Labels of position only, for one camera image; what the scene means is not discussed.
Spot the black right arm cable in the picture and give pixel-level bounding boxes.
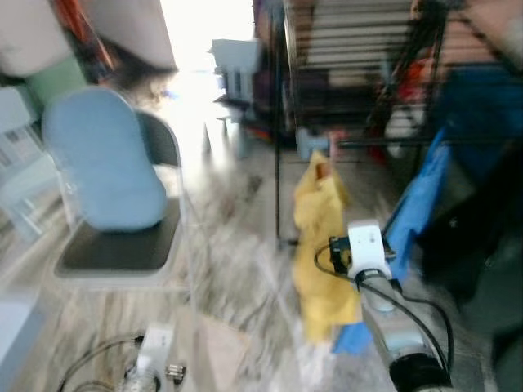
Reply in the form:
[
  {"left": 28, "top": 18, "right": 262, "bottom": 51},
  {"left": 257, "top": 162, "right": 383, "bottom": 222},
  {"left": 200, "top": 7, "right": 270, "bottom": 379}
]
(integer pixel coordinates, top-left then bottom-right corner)
[{"left": 314, "top": 238, "right": 456, "bottom": 372}]

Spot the blue suitcase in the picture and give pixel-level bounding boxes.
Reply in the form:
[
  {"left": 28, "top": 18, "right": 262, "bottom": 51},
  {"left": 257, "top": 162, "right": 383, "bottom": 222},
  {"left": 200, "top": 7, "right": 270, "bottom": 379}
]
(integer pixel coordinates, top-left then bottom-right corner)
[{"left": 431, "top": 64, "right": 523, "bottom": 179}]

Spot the grey folding chair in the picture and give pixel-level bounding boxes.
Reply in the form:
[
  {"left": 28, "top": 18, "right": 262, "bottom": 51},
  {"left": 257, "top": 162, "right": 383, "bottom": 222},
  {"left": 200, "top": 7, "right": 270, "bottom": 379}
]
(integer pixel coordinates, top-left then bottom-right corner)
[{"left": 51, "top": 106, "right": 199, "bottom": 293}]

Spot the black metal drying rack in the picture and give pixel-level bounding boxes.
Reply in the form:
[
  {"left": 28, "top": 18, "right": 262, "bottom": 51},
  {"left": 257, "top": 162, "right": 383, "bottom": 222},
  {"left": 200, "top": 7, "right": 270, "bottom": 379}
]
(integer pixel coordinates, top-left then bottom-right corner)
[{"left": 272, "top": 0, "right": 523, "bottom": 247}]

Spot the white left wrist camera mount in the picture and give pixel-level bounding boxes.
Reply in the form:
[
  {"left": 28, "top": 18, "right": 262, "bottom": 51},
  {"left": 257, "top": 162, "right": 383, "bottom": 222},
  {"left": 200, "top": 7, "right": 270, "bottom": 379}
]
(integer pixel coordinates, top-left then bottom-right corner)
[{"left": 137, "top": 322, "right": 178, "bottom": 383}]

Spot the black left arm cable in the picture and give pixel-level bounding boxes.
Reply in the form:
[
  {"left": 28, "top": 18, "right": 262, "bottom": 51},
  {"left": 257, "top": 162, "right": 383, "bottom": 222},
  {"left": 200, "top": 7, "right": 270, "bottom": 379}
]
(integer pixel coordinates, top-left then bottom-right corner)
[{"left": 56, "top": 331, "right": 146, "bottom": 392}]

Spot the green laundry basket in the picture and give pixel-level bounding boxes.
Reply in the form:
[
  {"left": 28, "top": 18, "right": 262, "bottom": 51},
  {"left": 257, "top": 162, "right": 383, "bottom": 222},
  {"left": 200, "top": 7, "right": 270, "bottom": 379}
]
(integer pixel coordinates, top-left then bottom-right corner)
[{"left": 23, "top": 56, "right": 92, "bottom": 109}]

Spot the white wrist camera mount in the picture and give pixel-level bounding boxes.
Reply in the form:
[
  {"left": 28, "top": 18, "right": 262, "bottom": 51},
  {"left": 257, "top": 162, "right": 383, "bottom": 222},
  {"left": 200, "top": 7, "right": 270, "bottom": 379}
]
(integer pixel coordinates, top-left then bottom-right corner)
[
  {"left": 346, "top": 219, "right": 395, "bottom": 280},
  {"left": 137, "top": 322, "right": 178, "bottom": 383}
]

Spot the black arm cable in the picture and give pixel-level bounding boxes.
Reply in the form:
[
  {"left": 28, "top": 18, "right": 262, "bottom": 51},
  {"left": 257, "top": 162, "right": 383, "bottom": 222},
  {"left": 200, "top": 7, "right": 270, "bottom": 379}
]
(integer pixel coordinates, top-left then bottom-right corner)
[
  {"left": 56, "top": 331, "right": 146, "bottom": 392},
  {"left": 314, "top": 238, "right": 456, "bottom": 372}
]

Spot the black garment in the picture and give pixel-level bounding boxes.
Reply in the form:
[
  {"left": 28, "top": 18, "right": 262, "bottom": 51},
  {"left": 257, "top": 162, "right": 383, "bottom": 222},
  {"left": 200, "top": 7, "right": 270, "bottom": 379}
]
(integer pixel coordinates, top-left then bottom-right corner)
[{"left": 407, "top": 145, "right": 523, "bottom": 315}]

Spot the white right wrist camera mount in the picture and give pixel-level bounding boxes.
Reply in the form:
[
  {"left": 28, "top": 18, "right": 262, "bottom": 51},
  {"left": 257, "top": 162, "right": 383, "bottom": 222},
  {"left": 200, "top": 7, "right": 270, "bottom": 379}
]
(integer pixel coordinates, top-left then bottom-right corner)
[{"left": 346, "top": 219, "right": 395, "bottom": 280}]

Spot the green leather sofa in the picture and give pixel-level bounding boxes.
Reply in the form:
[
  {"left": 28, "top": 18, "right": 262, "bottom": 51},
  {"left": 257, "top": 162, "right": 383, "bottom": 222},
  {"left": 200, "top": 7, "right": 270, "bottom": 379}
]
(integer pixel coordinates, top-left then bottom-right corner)
[{"left": 454, "top": 245, "right": 523, "bottom": 392}]

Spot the yellow t-shirt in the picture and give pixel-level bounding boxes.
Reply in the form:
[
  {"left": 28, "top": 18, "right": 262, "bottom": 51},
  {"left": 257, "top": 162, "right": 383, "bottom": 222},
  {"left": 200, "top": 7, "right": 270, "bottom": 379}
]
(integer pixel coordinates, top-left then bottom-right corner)
[{"left": 292, "top": 149, "right": 364, "bottom": 345}]

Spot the bright blue shirt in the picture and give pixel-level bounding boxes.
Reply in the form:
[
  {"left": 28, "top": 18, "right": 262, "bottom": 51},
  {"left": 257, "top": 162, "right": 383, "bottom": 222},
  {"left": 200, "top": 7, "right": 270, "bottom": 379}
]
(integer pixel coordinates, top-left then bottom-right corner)
[{"left": 331, "top": 129, "right": 452, "bottom": 358}]

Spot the blue seat cushion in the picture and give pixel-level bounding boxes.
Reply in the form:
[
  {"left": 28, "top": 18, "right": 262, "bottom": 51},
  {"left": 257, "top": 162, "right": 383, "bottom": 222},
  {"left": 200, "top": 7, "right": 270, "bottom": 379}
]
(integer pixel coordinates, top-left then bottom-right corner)
[{"left": 41, "top": 86, "right": 170, "bottom": 234}]

